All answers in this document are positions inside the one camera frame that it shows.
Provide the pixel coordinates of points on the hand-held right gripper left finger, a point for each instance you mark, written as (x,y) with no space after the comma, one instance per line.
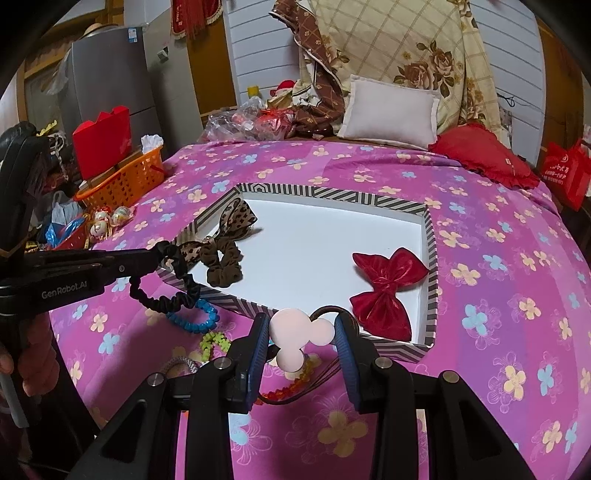
(258,357)

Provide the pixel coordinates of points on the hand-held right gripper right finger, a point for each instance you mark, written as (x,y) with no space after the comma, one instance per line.
(345,362)

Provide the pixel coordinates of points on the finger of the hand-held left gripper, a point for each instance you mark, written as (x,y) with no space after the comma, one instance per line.
(131,274)
(134,256)

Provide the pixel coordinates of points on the black scrunchie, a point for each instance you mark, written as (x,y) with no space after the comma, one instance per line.
(191,288)

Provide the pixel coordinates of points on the striped cardboard box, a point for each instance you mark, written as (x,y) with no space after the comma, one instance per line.
(314,240)

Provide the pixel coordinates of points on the person's left hand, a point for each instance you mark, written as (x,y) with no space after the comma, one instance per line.
(39,360)

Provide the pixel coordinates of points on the painted egg ornament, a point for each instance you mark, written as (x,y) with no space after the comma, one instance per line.
(101,214)
(122,215)
(99,230)

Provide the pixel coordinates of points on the red basket with blue foil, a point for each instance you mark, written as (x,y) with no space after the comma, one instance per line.
(64,235)

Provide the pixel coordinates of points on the red bow hair clip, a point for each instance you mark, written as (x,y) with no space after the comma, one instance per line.
(383,300)

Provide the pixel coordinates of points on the orange plastic basket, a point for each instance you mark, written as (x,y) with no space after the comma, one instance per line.
(124,182)

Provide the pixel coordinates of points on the white plastic bag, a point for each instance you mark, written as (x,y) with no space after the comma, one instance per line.
(64,207)

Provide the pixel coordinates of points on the leopard bow brown scrunchie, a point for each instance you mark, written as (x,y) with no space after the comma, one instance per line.
(221,267)

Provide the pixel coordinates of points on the brown cardboard box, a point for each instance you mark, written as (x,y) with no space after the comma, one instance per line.
(128,159)

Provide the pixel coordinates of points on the white tissue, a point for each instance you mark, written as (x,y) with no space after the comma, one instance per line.
(152,142)

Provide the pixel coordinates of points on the red paper gift bag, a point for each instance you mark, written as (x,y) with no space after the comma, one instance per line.
(101,143)

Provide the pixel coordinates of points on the clear plastic bag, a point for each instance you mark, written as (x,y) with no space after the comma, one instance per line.
(226,124)

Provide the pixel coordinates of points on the grey refrigerator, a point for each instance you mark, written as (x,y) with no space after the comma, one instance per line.
(106,69)

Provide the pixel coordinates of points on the yellow bottle cap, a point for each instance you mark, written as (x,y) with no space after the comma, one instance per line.
(252,92)

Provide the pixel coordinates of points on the red white plush toy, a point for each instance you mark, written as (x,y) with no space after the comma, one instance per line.
(282,92)

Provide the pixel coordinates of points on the straw hat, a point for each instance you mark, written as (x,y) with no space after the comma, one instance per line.
(94,30)

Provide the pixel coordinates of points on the red hanging decoration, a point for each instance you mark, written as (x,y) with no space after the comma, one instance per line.
(194,14)

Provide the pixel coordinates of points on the red ruffled pillow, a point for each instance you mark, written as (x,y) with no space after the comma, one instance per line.
(475,147)

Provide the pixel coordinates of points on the small white pillow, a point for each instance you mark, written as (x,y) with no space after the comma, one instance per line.
(390,110)

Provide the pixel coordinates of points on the brown patterned quilt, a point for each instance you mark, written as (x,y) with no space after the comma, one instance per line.
(318,60)

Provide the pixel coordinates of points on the red shopping bag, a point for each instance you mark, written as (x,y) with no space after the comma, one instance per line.
(565,170)

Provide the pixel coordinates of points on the cream floral quilt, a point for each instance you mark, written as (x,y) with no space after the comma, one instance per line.
(392,37)

